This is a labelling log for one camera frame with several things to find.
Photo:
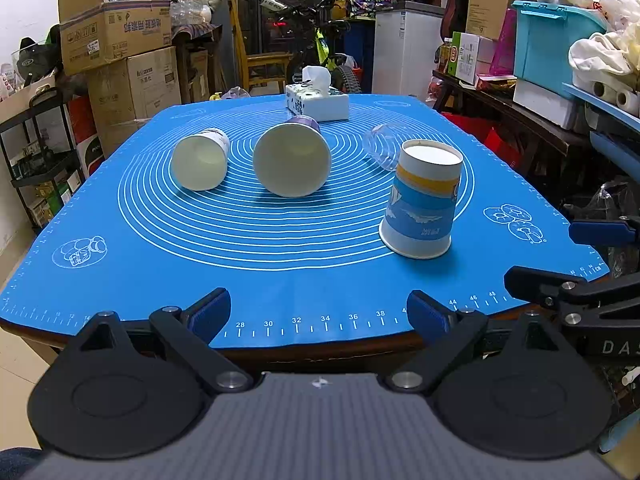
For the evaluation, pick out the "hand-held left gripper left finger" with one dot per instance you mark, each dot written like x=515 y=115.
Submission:
x=210 y=314

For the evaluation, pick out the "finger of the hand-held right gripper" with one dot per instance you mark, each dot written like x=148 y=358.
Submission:
x=597 y=233
x=537 y=284

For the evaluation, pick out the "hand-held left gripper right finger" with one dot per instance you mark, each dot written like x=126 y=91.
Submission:
x=426 y=314

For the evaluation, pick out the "blue and yellow paper cup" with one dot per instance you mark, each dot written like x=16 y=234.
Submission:
x=422 y=205

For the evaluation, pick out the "small white paper cup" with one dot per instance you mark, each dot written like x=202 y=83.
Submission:
x=199 y=162

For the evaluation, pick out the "clear plastic cup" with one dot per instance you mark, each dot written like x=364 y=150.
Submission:
x=382 y=147

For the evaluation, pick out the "large purple paper cup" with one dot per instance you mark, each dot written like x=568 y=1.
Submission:
x=291 y=160

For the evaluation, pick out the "blue silicone baking mat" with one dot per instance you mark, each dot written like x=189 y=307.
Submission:
x=300 y=240

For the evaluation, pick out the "white paper roll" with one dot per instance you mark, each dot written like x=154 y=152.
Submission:
x=627 y=101
x=599 y=90

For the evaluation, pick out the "red bag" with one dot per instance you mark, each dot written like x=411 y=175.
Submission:
x=492 y=142

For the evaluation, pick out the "white foam box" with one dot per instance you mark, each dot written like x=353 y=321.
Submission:
x=545 y=102

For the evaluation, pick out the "dark wooden side table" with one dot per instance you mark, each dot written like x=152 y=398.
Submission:
x=520 y=110

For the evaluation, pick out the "cream cloth bundle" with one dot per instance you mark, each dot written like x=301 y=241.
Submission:
x=600 y=57

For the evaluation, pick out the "turquoise plastic storage bin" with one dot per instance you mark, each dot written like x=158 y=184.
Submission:
x=545 y=45

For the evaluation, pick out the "red carton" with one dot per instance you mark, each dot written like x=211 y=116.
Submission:
x=87 y=135

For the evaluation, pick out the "green and white carton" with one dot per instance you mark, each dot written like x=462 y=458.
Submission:
x=467 y=57

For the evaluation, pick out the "black metal shelf rack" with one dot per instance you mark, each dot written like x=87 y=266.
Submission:
x=37 y=167

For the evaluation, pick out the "large closed cardboard box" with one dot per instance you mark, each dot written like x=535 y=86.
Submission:
x=137 y=90

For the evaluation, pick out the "white tissue box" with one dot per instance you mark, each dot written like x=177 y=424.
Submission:
x=320 y=102

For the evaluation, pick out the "wooden chair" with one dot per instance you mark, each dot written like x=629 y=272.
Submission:
x=260 y=62

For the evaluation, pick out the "white small fridge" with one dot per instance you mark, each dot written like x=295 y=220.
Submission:
x=405 y=50

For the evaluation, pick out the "black bicycle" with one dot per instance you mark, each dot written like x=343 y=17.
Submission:
x=325 y=50

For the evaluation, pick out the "open cardboard box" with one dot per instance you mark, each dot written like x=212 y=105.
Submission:
x=115 y=30

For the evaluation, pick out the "black helmet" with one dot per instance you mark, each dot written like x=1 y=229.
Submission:
x=37 y=60

